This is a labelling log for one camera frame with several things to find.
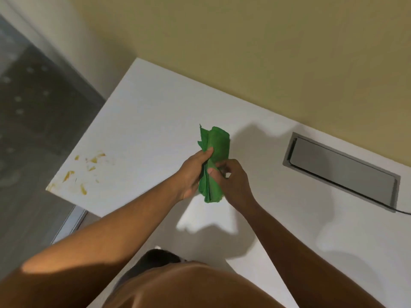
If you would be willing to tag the person's right hand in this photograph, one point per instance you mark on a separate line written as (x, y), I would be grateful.
(234, 182)

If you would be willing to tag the person's left hand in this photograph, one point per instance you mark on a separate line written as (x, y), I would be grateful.
(189, 175)

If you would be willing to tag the person's left thumb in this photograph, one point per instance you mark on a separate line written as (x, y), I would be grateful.
(205, 154)

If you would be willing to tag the person's right thumb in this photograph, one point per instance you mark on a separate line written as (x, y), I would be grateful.
(215, 174)

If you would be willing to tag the green cloth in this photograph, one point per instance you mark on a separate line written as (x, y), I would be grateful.
(214, 163)

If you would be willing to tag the person's right forearm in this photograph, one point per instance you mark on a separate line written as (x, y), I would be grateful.
(308, 256)

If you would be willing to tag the person's left forearm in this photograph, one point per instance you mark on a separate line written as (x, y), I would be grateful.
(96, 240)

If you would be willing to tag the dark clothing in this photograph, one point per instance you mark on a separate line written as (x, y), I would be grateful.
(151, 263)

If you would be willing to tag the person's torso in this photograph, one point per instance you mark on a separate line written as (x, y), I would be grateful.
(196, 285)

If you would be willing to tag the yellow sauce stain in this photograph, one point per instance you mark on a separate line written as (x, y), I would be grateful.
(82, 171)

